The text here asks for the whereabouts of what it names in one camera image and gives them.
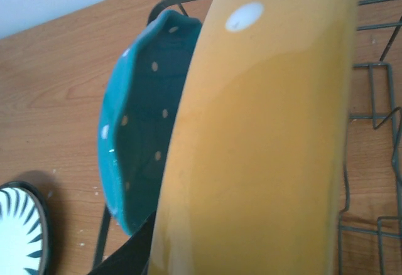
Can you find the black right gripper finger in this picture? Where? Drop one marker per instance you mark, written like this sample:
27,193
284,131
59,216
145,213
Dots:
132,257

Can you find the orange polka dot plate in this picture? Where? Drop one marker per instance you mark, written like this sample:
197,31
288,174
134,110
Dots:
251,184

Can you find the teal polka dot plate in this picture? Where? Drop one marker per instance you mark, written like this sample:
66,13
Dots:
138,113

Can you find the black striped plate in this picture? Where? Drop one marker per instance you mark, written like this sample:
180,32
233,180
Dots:
26,235

